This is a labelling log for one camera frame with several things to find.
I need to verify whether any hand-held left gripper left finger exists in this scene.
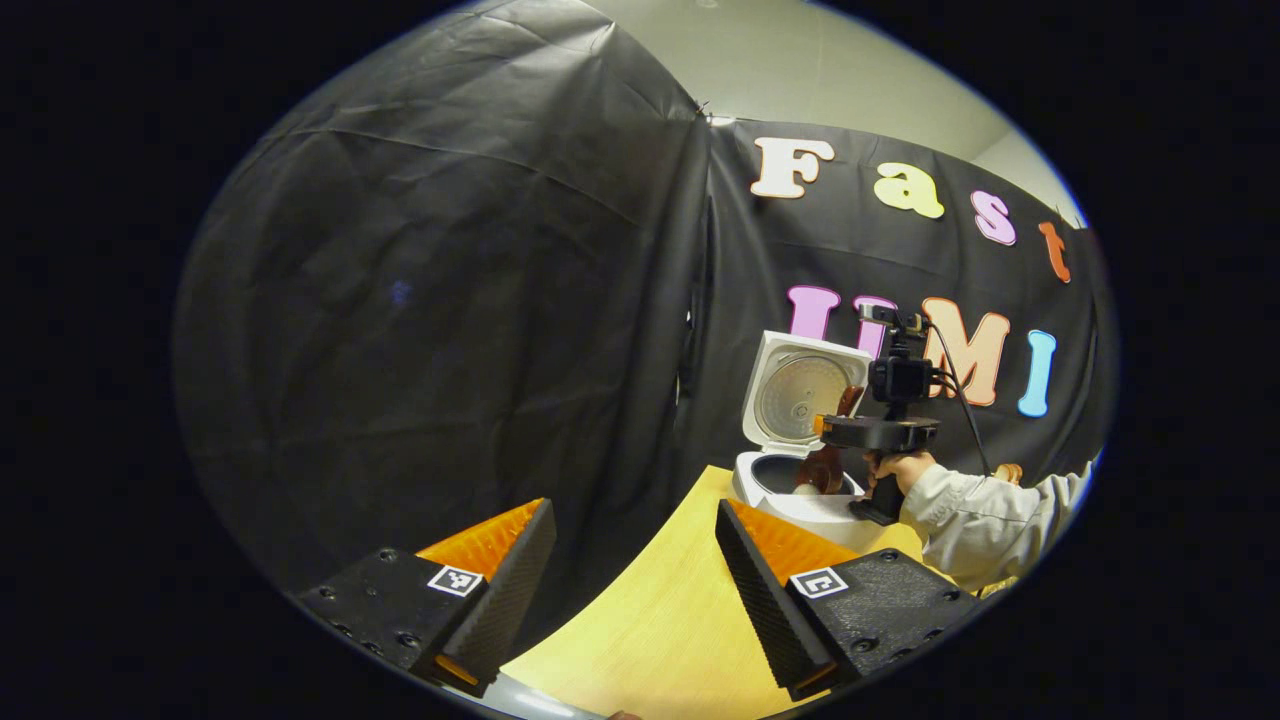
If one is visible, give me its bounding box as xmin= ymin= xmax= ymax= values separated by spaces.
xmin=295 ymin=498 xmax=558 ymax=699

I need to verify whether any brown wooden spoon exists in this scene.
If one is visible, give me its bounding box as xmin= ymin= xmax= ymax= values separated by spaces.
xmin=795 ymin=385 xmax=866 ymax=498

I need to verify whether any white rice cooker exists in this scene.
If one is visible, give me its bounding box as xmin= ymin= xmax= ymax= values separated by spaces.
xmin=732 ymin=330 xmax=926 ymax=556

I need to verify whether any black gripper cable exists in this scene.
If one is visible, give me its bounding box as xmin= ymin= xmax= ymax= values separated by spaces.
xmin=925 ymin=320 xmax=993 ymax=476

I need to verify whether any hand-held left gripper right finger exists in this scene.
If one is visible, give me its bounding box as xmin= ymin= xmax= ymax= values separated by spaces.
xmin=715 ymin=498 xmax=981 ymax=703

